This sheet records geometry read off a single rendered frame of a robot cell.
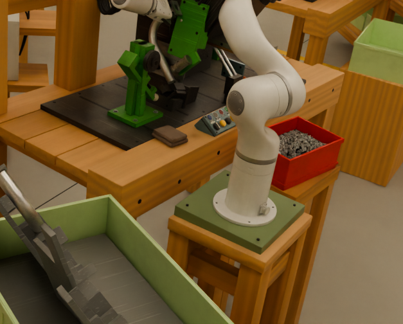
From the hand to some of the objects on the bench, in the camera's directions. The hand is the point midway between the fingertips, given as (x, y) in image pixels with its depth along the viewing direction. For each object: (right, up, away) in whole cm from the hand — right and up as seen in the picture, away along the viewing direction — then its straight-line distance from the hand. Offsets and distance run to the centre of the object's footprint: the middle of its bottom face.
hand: (170, 10), depth 257 cm
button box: (+16, -45, -2) cm, 48 cm away
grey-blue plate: (+22, -28, +24) cm, 42 cm away
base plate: (+4, -26, +25) cm, 37 cm away
